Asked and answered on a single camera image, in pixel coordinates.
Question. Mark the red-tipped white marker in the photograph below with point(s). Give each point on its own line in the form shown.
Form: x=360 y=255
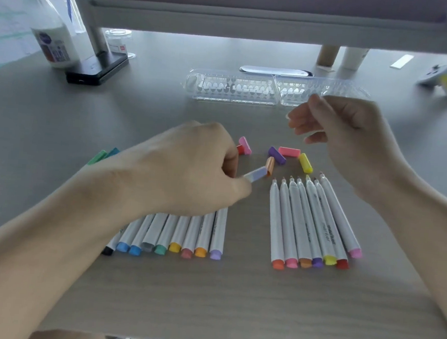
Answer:
x=276 y=229

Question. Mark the person's right hand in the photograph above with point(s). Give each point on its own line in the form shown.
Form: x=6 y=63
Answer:
x=360 y=147

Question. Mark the pink-ended white marker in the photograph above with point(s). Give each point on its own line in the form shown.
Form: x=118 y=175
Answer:
x=288 y=230

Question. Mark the white milk bottle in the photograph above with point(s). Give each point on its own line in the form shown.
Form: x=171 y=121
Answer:
x=52 y=42

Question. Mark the black rectangular power bank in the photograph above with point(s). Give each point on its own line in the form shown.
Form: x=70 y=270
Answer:
x=96 y=70

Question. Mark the dusty-pink-ended white marker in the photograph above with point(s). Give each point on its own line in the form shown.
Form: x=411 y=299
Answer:
x=191 y=238

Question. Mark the small white sachet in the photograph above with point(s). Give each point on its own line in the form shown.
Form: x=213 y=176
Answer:
x=326 y=68

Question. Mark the periwinkle marker cap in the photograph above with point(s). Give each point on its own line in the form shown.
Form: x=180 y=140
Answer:
x=260 y=172

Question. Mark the purple marker cap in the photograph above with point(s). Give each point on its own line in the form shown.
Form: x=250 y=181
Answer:
x=276 y=155

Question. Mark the set of red-toned markers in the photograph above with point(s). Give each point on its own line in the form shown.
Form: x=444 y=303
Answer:
x=300 y=227

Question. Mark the sky-blue-ended white marker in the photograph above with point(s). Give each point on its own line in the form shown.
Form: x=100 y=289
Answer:
x=141 y=238
x=127 y=239

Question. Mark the grey desk shelf riser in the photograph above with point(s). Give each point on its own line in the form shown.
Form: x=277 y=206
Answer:
x=258 y=23

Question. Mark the orange-tipped white marker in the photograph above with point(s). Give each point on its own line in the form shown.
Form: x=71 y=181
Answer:
x=204 y=235

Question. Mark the white paper slip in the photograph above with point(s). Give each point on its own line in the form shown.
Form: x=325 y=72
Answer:
x=402 y=62

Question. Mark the black-ended white marker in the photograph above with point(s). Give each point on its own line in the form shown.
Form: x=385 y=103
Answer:
x=109 y=248

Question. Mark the yellow-green-tipped white marker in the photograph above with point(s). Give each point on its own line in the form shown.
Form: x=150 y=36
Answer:
x=319 y=221

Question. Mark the small clear jar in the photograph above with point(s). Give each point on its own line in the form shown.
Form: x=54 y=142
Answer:
x=119 y=43

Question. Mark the mint-ended white marker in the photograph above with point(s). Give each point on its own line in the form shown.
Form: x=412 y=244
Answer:
x=166 y=236

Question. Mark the white paper cup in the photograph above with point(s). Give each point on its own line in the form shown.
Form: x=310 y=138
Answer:
x=353 y=58

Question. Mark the set of red-toned caps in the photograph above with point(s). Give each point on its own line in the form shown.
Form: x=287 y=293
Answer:
x=289 y=152

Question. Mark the person's left hand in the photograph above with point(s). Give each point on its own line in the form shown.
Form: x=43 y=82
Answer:
x=181 y=172

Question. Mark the person's left forearm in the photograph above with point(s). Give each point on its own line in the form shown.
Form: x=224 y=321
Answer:
x=35 y=249

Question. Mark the clear plastic marker case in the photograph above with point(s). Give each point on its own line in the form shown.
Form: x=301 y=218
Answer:
x=230 y=87

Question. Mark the white and yellow controller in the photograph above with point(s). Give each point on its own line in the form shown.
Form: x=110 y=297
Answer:
x=441 y=80

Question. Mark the brown paper cup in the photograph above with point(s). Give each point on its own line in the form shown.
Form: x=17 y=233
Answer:
x=327 y=56

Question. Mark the person's right forearm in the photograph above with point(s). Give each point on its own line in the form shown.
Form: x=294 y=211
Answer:
x=426 y=237

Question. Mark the lavender-ended white marker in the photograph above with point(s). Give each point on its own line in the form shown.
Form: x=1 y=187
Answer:
x=218 y=232

